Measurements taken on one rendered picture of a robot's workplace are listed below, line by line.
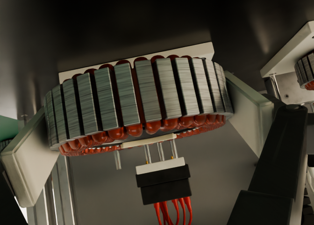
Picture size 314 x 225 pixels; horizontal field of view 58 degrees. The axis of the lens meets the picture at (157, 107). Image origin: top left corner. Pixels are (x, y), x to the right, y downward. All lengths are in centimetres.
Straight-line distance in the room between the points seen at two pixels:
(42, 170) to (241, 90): 11
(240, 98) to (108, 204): 48
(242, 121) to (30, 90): 24
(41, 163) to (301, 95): 42
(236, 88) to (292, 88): 34
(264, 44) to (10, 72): 26
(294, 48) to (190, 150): 32
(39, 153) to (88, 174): 44
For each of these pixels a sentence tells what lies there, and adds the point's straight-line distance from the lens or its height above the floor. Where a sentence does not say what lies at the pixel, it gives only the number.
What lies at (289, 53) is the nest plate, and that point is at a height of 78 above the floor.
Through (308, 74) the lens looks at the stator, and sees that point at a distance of 37.
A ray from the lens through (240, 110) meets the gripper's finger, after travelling 16.
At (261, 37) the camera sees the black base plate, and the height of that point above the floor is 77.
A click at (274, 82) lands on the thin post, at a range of 44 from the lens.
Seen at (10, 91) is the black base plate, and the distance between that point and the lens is 34.
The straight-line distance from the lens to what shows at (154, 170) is 35.
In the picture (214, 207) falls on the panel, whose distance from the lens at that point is 59.
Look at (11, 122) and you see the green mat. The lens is 58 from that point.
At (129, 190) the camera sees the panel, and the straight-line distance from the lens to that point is 59.
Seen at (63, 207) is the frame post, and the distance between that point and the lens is 56.
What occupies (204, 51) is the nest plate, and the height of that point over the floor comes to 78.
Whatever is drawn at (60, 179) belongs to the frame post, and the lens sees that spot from 56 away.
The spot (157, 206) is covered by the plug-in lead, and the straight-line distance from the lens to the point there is 46.
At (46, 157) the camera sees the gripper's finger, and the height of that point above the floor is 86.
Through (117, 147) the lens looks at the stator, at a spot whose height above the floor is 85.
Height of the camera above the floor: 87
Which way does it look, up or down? 11 degrees down
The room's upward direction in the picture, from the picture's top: 169 degrees clockwise
